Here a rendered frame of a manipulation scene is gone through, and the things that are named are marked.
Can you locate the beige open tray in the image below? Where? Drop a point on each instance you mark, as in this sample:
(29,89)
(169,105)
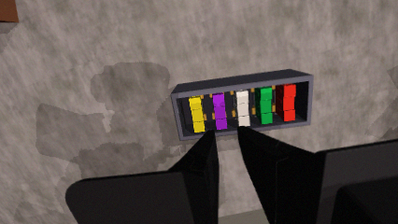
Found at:
(250,217)

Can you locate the yellow fuse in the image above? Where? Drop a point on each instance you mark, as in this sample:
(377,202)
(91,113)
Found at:
(197,113)

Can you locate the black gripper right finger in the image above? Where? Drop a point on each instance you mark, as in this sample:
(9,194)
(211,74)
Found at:
(296,186)

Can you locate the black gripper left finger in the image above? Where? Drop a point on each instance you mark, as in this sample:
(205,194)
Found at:
(186,193)

